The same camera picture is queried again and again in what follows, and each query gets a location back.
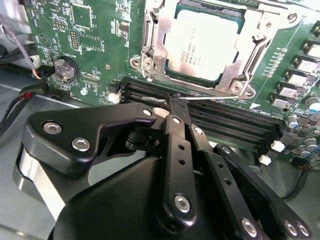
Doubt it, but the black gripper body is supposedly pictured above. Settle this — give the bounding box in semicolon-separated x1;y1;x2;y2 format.
48;154;240;240

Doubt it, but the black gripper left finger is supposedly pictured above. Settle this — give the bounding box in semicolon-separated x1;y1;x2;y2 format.
12;95;200;223

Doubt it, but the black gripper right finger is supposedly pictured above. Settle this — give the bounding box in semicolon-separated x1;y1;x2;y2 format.
174;98;316;240

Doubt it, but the metal wire locking lever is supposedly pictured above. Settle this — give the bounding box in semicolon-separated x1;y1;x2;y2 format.
140;91;244;102

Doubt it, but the metal socket cover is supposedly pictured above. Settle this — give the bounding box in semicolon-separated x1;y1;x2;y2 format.
143;0;276;91

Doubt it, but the silver-topped CPU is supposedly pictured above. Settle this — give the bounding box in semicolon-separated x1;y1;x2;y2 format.
164;2;247;83

